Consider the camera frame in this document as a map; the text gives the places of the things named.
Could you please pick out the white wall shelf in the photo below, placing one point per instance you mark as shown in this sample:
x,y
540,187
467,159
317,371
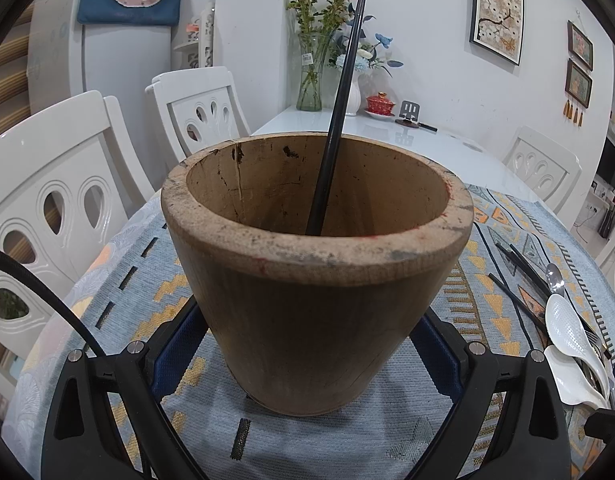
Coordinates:
x,y
205,35

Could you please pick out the blue flower bunch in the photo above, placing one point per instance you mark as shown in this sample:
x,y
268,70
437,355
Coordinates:
x,y
382,40

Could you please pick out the patterned blue tablecloth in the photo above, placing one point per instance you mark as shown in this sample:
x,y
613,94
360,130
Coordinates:
x,y
137,270

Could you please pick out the white refrigerator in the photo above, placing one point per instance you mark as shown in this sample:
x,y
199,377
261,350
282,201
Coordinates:
x,y
122,60

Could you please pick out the brown striped curtain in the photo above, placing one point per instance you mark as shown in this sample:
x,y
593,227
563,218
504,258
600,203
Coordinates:
x,y
7,75

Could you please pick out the small framed picture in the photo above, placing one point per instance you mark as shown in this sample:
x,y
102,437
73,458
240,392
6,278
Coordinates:
x,y
581,46
578,82

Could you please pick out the large framed floral picture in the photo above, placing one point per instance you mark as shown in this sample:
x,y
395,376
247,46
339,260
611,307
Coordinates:
x,y
500,10

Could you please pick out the metal spoon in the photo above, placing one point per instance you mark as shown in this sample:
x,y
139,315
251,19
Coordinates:
x,y
555,277

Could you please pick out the orange tassels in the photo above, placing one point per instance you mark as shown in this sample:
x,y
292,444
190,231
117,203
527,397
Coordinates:
x,y
572,112

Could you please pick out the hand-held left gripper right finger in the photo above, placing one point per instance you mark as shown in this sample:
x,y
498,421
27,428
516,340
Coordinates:
x,y
440,360

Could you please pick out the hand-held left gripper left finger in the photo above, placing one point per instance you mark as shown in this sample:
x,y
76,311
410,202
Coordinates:
x,y
180,355

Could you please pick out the white vase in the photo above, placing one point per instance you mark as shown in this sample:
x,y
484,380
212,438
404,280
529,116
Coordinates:
x,y
354,95

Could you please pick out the wooden utensil holder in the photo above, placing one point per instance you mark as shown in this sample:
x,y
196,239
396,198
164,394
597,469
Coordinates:
x,y
307,320

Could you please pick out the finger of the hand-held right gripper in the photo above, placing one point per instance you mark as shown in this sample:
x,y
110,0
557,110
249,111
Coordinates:
x,y
607,425

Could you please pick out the television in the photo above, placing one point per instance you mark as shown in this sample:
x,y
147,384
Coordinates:
x,y
609,162

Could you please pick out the white rice paddle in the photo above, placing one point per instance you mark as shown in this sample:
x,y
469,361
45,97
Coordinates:
x,y
570,382
567,322

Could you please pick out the red lidded teacup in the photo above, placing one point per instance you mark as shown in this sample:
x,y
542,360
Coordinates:
x,y
380,104

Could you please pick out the glass vase with flowers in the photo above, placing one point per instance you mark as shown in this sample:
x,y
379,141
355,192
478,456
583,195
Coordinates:
x,y
305,5

